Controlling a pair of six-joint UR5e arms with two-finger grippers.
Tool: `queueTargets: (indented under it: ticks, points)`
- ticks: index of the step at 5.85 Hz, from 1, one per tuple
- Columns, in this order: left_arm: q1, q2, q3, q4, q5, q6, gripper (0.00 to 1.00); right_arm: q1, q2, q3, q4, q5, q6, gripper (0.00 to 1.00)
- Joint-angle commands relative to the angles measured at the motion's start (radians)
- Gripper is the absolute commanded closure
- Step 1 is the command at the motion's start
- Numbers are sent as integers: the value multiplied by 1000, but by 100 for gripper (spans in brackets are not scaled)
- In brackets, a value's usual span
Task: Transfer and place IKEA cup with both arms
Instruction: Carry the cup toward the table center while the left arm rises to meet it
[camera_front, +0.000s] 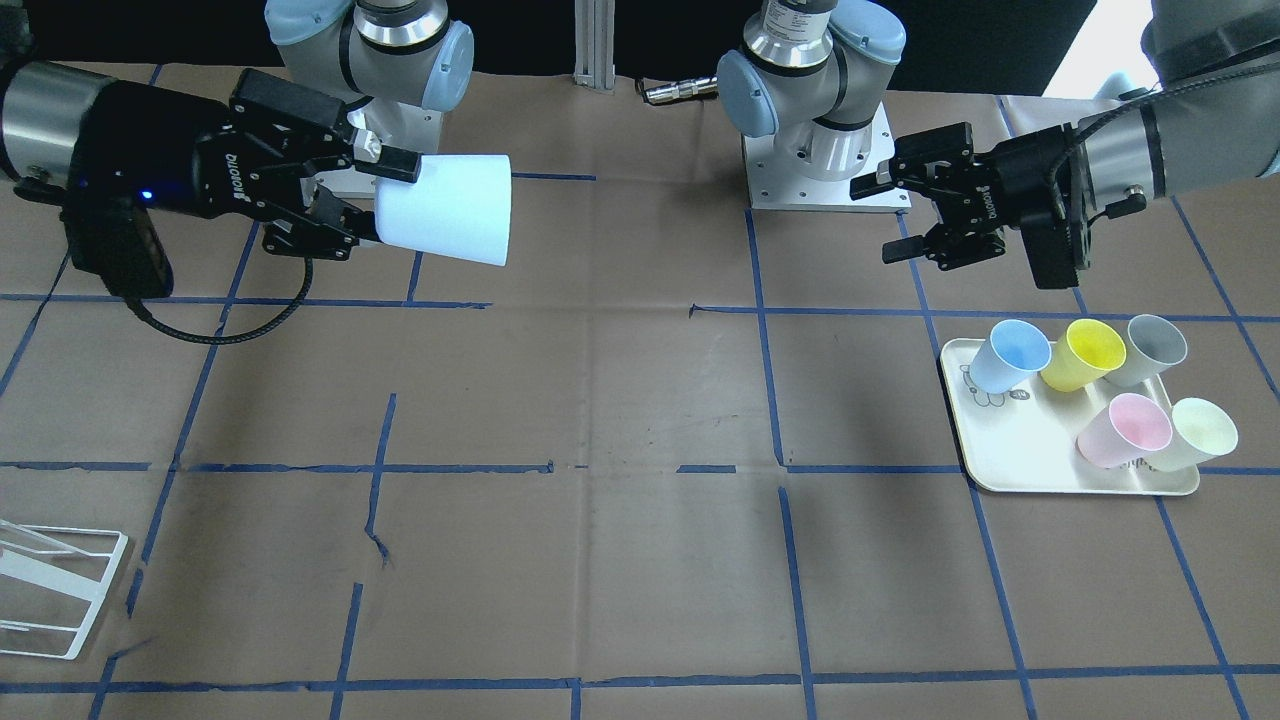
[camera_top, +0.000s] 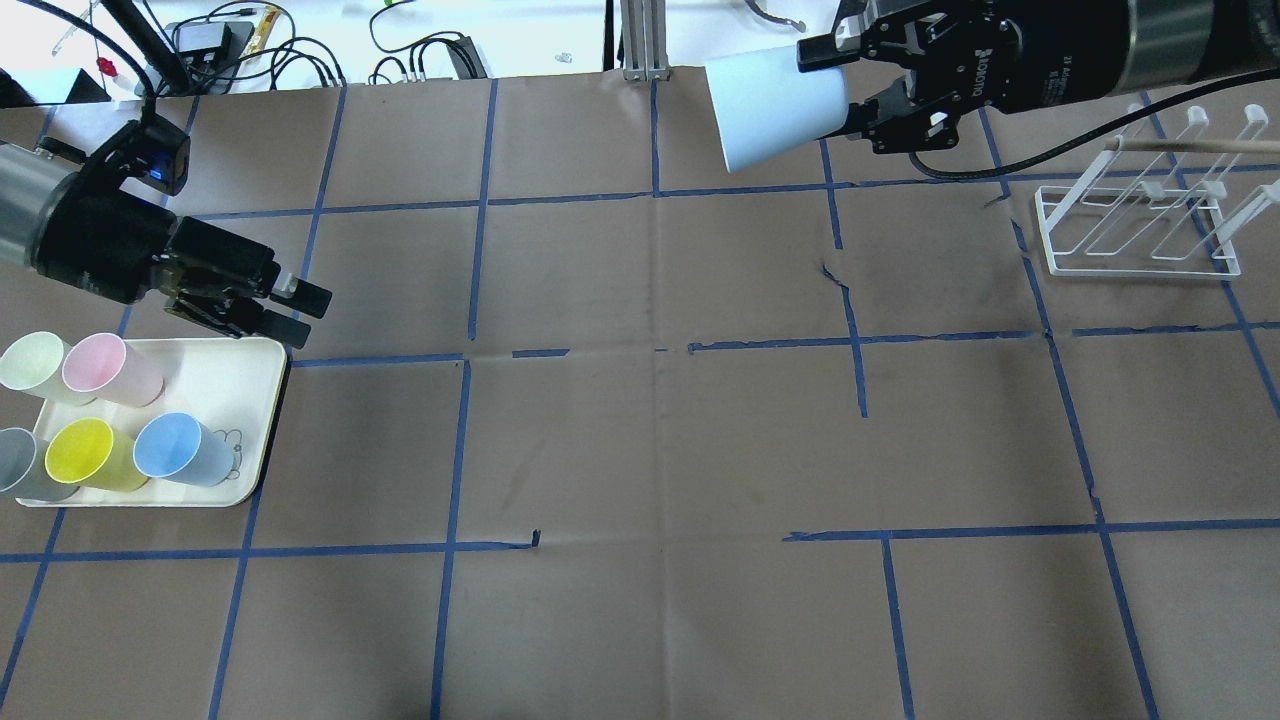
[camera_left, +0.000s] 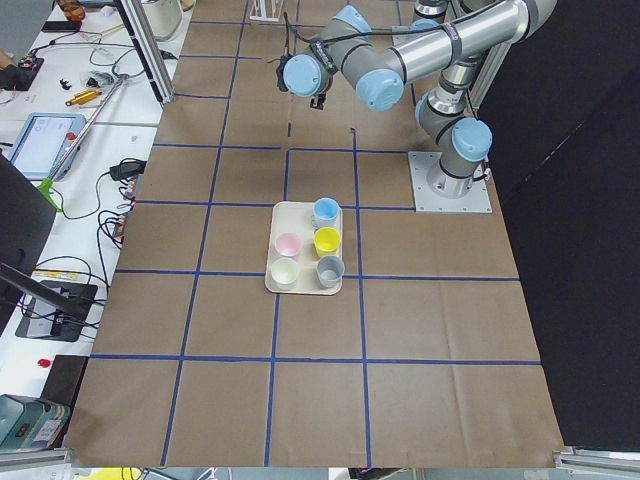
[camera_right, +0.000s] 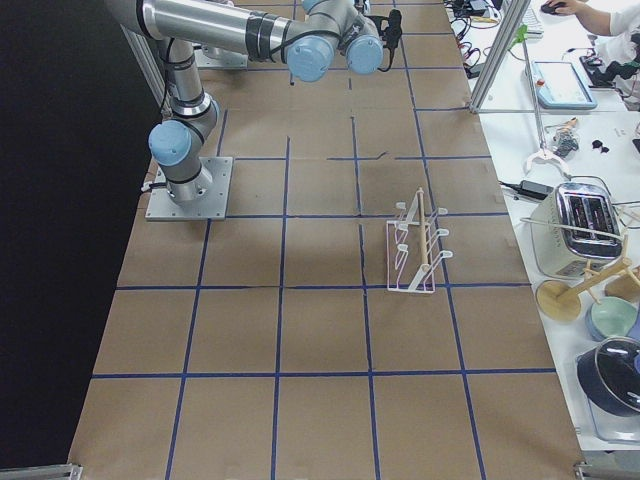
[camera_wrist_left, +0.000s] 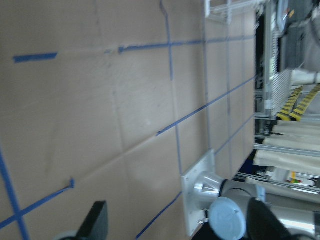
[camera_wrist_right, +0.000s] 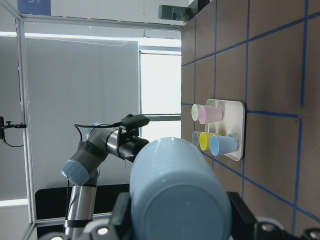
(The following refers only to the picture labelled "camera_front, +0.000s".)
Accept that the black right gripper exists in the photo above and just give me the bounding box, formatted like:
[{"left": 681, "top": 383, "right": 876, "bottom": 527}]
[{"left": 70, "top": 69, "right": 421, "bottom": 261}]

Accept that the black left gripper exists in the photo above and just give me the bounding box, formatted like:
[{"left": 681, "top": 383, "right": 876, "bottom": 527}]
[{"left": 850, "top": 122, "right": 1089, "bottom": 272}]

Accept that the pale blue cup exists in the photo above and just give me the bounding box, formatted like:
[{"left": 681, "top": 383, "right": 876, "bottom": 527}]
[{"left": 374, "top": 155, "right": 513, "bottom": 266}]

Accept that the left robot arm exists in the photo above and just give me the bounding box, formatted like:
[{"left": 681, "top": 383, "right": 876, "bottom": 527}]
[{"left": 716, "top": 1, "right": 1279, "bottom": 290}]

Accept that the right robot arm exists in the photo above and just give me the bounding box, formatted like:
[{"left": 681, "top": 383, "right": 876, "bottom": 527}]
[{"left": 3, "top": 1, "right": 511, "bottom": 297}]

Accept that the blue cup on tray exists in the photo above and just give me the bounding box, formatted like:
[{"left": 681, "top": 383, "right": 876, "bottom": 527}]
[{"left": 969, "top": 319, "right": 1052, "bottom": 395}]

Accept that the yellow cup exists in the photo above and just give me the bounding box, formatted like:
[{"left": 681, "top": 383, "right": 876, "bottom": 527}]
[{"left": 1039, "top": 318, "right": 1126, "bottom": 393}]

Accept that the grey cup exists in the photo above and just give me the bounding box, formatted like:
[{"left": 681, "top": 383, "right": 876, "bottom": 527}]
[{"left": 1103, "top": 314, "right": 1189, "bottom": 387}]

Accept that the pink cup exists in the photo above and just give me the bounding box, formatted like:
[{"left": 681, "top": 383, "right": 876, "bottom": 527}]
[{"left": 1075, "top": 393, "right": 1172, "bottom": 469}]

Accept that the pale green cup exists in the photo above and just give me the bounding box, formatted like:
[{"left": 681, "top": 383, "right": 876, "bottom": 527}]
[{"left": 1146, "top": 397, "right": 1240, "bottom": 471}]

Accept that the cream plastic tray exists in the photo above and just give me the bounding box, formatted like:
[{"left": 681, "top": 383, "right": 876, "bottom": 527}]
[{"left": 940, "top": 338, "right": 1201, "bottom": 496}]

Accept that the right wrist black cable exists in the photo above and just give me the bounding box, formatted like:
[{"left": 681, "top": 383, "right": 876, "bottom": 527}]
[{"left": 125, "top": 255, "right": 316, "bottom": 347}]

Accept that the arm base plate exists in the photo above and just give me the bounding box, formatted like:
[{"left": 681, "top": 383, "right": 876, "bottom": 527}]
[
  {"left": 742, "top": 105, "right": 913, "bottom": 214},
  {"left": 315, "top": 97, "right": 444, "bottom": 201}
]

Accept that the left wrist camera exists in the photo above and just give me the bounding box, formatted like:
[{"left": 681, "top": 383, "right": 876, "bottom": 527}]
[{"left": 1019, "top": 193, "right": 1089, "bottom": 290}]

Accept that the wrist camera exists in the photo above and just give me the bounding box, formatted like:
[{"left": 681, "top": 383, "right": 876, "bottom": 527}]
[
  {"left": 1019, "top": 193, "right": 1089, "bottom": 290},
  {"left": 60, "top": 193, "right": 174, "bottom": 300}
]

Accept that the left wrist braided cable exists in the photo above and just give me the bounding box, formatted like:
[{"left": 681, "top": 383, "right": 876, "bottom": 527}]
[{"left": 1044, "top": 70, "right": 1280, "bottom": 201}]

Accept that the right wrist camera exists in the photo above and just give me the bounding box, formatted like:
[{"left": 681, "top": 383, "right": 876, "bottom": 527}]
[{"left": 60, "top": 193, "right": 174, "bottom": 300}]

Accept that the aluminium frame post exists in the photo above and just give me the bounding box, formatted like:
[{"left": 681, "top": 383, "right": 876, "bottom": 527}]
[{"left": 572, "top": 0, "right": 616, "bottom": 94}]

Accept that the white wire cup rack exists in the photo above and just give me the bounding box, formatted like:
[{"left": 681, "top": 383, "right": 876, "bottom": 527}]
[{"left": 1, "top": 520, "right": 131, "bottom": 661}]

